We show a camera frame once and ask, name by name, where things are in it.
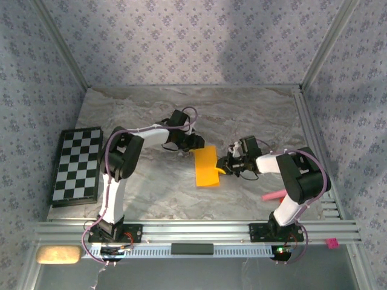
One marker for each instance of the tan sponge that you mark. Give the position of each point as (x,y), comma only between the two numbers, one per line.
(59,254)

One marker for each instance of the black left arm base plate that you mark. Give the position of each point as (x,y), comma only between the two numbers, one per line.
(134,234)

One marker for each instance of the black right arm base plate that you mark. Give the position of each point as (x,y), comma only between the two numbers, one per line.
(258,232)

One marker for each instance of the black and white chessboard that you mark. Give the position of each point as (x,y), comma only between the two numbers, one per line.
(75,169)

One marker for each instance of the black controller board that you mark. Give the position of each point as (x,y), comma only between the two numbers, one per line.
(110,250)
(281,252)

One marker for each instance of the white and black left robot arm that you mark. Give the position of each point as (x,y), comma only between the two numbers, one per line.
(113,196)

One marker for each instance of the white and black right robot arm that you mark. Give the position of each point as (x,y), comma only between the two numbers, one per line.
(287,211)

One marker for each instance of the aluminium frame post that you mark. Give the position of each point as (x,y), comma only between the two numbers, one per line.
(63,45)
(329,45)

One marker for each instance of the orange paper sheet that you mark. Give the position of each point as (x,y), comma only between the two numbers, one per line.
(205,172)

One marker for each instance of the wide aluminium extrusion rail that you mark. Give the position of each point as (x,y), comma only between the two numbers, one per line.
(193,231)

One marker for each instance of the pink tube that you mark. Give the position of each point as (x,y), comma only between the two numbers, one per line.
(272,196)

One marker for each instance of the aluminium frame leg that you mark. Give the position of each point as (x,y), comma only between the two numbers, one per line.
(361,269)
(29,269)

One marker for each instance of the black rectangular bar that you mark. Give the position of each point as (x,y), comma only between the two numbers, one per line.
(192,249)

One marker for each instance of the magenta cube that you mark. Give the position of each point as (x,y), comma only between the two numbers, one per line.
(332,243)

